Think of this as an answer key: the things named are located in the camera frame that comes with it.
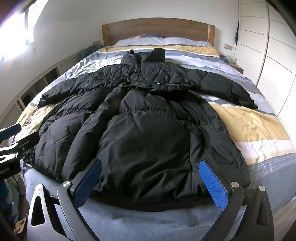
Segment wooden nightstand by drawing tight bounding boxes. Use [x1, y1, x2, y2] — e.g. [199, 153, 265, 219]
[228, 62, 245, 75]

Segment blue grey blanket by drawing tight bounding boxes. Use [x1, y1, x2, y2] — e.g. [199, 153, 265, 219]
[21, 160, 296, 241]

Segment white pillow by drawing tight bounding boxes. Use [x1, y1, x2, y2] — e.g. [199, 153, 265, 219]
[114, 37, 165, 47]
[163, 37, 212, 47]

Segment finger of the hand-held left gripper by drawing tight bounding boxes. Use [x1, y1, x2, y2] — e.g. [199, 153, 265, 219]
[0, 123, 22, 141]
[13, 132, 40, 154]

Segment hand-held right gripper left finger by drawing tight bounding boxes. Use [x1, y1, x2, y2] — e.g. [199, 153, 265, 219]
[26, 159, 103, 241]

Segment blue knitted cloth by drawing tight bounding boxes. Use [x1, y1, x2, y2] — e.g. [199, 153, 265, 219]
[80, 44, 102, 61]

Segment tan patterned cloth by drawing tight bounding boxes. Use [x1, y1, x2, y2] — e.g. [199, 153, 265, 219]
[13, 215, 28, 233]

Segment window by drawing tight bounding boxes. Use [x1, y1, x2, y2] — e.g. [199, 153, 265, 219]
[0, 5, 36, 61]

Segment bottles on nightstand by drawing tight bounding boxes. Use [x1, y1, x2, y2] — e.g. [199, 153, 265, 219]
[221, 54, 238, 64]

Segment black puffer jacket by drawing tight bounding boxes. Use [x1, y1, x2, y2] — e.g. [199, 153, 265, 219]
[31, 47, 259, 212]

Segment wooden headboard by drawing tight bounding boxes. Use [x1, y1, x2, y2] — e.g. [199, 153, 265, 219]
[102, 18, 216, 47]

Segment striped duvet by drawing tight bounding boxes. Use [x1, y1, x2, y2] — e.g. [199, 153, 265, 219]
[8, 37, 294, 180]

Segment white wardrobe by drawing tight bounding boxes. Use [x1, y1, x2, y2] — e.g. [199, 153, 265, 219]
[235, 0, 296, 121]

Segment blue pillow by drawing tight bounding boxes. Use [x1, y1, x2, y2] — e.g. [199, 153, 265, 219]
[139, 32, 166, 39]

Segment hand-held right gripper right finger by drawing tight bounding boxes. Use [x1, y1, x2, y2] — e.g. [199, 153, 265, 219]
[198, 159, 275, 241]

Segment white shelf unit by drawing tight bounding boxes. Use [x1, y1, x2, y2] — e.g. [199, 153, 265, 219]
[0, 50, 82, 122]

